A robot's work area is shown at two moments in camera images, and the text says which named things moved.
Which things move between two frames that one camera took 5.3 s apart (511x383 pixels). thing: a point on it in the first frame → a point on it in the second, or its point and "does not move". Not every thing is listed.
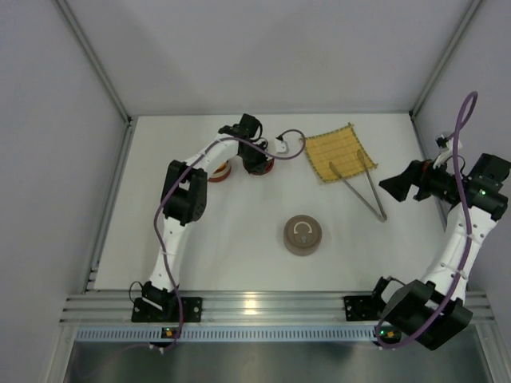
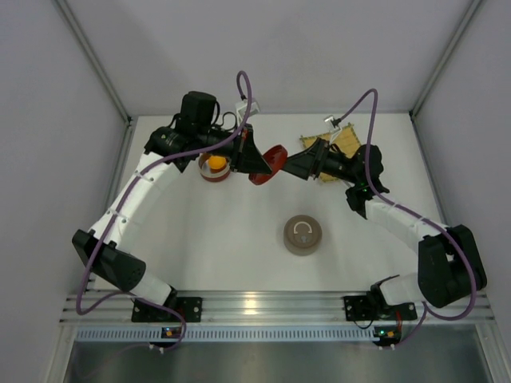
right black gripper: x=417 y=183 → x=318 y=158
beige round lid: x=303 y=231 does not move
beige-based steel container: x=306 y=251 does not move
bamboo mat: x=339 y=146 does not move
